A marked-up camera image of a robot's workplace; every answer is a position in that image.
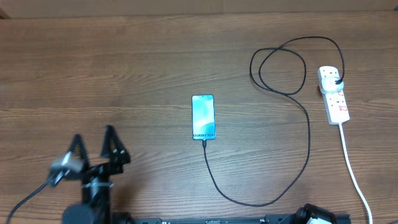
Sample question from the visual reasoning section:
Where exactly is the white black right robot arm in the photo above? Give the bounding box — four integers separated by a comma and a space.
279, 203, 337, 224

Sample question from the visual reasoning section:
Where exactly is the black charger cable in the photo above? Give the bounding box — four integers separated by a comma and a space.
201, 36, 346, 208

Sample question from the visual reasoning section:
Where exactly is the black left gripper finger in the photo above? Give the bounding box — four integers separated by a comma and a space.
100, 125, 128, 157
68, 134, 90, 170

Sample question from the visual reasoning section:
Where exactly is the white charger adapter plug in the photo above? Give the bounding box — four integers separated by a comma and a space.
320, 77, 344, 95

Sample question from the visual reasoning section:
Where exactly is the white power strip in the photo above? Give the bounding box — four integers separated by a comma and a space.
317, 66, 350, 125

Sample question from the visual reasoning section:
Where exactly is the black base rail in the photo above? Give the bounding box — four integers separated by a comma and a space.
111, 212, 352, 224

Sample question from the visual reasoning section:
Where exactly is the blue screen smartphone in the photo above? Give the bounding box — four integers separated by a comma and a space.
192, 95, 216, 141

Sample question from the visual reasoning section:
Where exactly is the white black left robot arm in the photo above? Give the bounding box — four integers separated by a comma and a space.
62, 125, 133, 224

